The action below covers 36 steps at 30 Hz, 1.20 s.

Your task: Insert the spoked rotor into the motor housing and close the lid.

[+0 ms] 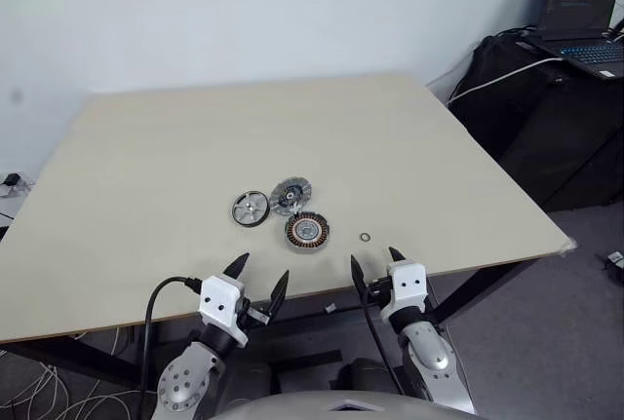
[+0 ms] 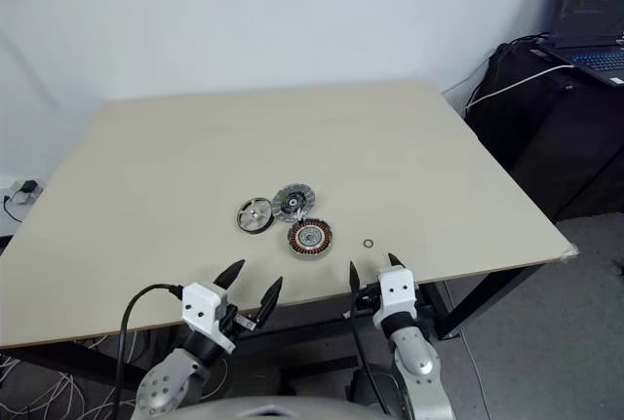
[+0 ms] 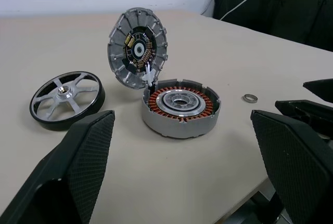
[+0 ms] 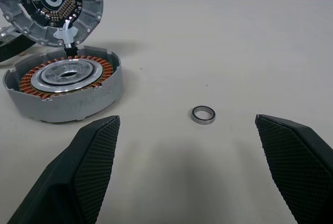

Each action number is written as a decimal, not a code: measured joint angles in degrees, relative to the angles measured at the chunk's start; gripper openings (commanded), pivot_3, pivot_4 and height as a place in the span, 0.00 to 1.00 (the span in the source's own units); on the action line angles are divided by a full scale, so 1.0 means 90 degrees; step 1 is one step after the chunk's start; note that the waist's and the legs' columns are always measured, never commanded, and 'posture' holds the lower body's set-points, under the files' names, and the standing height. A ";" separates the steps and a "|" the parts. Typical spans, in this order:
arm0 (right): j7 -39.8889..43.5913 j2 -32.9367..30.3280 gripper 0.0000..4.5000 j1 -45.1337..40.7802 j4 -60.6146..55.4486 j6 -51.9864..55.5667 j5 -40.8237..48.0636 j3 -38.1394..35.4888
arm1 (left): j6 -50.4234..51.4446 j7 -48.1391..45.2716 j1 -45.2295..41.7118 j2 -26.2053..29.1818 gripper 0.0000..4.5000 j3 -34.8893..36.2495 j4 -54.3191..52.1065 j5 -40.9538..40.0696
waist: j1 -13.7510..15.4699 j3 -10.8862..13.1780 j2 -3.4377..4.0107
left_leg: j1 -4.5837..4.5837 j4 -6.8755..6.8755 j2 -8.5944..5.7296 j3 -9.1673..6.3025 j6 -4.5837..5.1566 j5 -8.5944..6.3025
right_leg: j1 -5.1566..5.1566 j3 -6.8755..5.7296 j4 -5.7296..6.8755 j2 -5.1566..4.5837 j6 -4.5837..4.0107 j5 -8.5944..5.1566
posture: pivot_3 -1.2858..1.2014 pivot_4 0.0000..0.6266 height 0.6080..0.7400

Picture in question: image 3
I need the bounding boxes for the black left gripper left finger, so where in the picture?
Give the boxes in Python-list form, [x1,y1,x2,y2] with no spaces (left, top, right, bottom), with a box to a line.
[0,109,116,224]

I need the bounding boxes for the small grey round object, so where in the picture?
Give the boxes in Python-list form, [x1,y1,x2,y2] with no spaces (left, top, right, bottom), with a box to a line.
[141,78,222,139]

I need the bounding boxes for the black rotor ring silver spokes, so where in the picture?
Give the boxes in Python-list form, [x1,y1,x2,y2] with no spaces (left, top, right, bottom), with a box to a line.
[29,71,106,132]

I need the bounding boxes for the silver motor cover circuit board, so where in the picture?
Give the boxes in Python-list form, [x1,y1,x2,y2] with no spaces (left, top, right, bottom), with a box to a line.
[106,7,169,91]

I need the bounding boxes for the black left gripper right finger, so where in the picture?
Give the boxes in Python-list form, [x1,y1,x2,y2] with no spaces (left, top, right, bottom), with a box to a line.
[250,109,333,224]

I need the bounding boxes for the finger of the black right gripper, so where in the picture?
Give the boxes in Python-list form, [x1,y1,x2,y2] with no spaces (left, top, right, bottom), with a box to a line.
[302,78,333,103]
[275,99,333,140]

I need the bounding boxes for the black fabric covered cabinet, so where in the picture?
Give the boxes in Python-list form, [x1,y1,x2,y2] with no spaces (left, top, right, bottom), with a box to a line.
[213,0,333,52]

